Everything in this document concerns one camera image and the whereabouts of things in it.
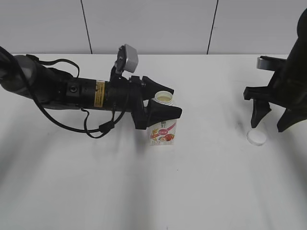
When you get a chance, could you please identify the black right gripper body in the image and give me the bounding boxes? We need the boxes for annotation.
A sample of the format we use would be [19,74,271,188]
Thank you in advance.
[243,69,307,113]

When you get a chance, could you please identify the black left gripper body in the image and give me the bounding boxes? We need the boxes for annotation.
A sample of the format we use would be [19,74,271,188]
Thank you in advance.
[105,76,148,130]

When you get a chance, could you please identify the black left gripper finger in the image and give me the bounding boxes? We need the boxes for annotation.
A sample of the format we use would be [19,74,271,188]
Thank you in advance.
[146,99,182,127]
[142,76,174,100]

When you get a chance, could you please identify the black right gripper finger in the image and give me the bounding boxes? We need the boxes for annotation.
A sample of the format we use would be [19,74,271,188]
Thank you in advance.
[251,99,271,128]
[277,109,307,132]

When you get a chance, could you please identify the white yili changqing yogurt bottle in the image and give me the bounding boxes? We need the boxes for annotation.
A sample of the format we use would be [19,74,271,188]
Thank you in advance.
[148,91,177,146]

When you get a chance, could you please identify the white bottle cap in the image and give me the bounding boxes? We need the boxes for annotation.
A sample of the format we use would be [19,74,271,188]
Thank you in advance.
[247,129,267,146]

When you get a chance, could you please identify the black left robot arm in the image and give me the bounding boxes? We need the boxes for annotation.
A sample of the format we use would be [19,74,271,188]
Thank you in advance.
[0,44,182,130]

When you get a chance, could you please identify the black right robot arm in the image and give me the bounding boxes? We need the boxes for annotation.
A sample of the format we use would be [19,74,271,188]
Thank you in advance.
[243,11,307,132]

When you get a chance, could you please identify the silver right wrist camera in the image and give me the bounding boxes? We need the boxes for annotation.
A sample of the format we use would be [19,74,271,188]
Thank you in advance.
[256,56,286,71]

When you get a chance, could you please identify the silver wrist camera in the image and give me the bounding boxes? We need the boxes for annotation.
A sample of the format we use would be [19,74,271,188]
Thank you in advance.
[116,44,139,73]
[256,56,286,71]

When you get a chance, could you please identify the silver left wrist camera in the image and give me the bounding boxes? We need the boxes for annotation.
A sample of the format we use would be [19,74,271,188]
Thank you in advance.
[116,44,139,73]

